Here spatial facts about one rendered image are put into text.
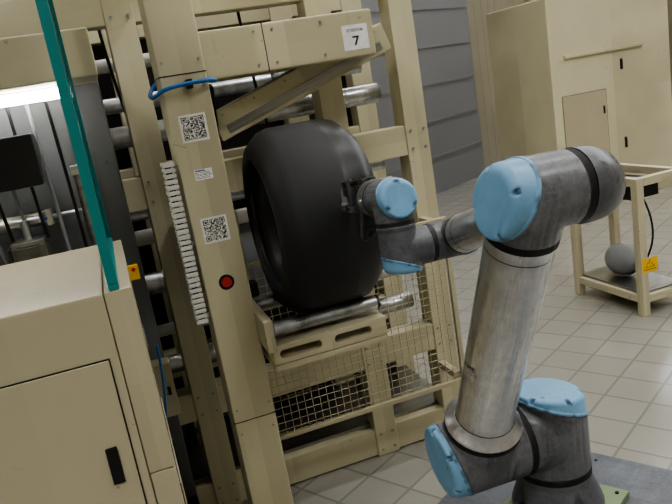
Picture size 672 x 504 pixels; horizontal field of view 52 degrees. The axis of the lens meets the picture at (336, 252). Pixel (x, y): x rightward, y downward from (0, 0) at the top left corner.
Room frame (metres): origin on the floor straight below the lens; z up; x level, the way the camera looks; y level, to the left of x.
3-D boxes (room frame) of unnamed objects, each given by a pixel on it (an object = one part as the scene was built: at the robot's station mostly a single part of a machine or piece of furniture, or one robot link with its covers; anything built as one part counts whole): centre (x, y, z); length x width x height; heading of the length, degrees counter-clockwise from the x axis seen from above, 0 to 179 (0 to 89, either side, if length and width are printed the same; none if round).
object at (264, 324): (2.03, 0.28, 0.90); 0.40 x 0.03 x 0.10; 17
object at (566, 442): (1.29, -0.37, 0.80); 0.17 x 0.15 x 0.18; 106
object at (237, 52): (2.41, 0.08, 1.71); 0.61 x 0.25 x 0.15; 107
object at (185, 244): (1.94, 0.42, 1.19); 0.05 x 0.04 x 0.48; 17
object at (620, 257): (3.97, -1.75, 0.40); 0.60 x 0.35 x 0.80; 17
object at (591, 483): (1.29, -0.38, 0.67); 0.19 x 0.19 x 0.10
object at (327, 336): (1.95, 0.07, 0.83); 0.36 x 0.09 x 0.06; 107
